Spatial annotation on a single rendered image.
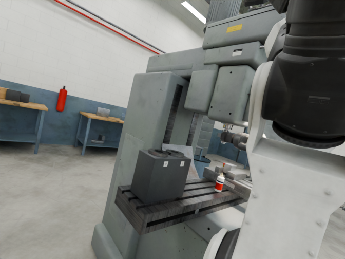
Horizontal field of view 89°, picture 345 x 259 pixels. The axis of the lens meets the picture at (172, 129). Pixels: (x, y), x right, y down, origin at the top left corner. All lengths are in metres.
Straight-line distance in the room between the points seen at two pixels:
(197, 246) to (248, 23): 1.17
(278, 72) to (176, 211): 0.65
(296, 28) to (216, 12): 1.07
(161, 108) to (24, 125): 3.96
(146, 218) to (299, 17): 0.67
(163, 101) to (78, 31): 4.04
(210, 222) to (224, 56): 0.88
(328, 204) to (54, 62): 4.80
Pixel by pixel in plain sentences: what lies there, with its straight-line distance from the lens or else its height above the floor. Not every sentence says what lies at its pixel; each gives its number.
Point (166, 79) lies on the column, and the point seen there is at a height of 1.50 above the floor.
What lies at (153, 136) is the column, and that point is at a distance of 1.21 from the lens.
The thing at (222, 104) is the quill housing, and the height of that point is 1.40.
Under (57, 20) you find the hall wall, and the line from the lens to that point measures 5.00.
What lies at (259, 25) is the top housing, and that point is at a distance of 1.07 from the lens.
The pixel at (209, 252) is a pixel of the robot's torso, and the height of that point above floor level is 1.04.
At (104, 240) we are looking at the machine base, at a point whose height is 0.20.
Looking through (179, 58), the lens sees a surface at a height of 1.70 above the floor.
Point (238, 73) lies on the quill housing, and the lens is 1.04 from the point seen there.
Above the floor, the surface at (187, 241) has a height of 0.63.
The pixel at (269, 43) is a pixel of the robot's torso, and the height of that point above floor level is 1.54.
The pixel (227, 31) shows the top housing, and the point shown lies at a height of 1.80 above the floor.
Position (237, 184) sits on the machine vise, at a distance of 1.16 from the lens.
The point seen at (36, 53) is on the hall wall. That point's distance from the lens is 4.82.
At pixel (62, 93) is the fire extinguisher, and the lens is 4.69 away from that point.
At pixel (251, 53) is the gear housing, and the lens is 1.02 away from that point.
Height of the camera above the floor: 1.27
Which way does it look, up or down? 4 degrees down
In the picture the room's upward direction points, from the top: 14 degrees clockwise
